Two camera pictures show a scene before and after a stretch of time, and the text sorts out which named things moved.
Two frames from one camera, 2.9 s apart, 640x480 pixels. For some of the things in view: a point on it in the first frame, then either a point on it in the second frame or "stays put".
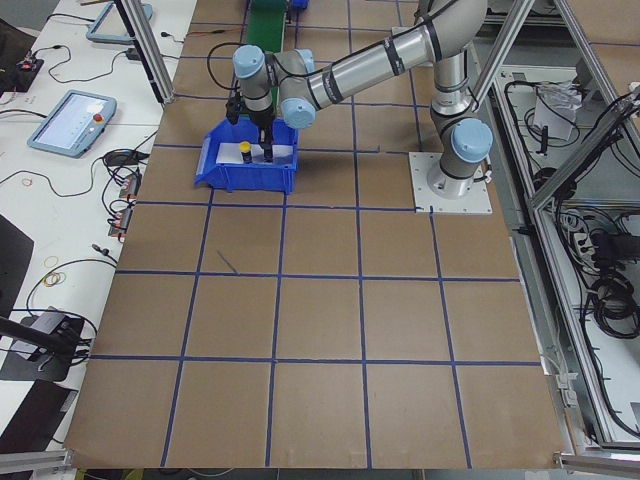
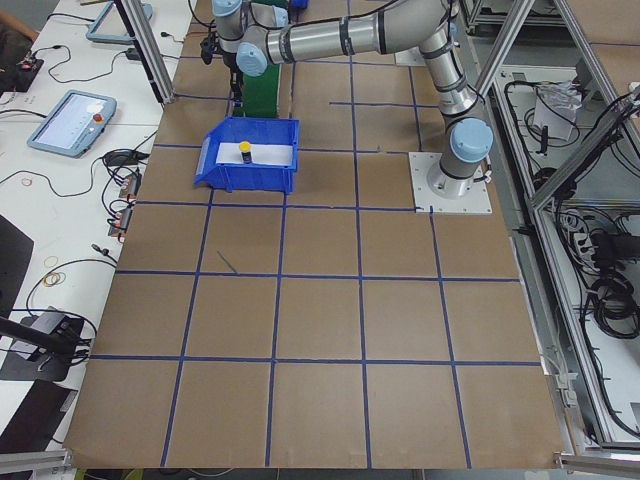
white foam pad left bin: (230, 153) stays put
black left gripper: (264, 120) → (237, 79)
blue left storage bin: (246, 177) stays put
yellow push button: (245, 150) stays put
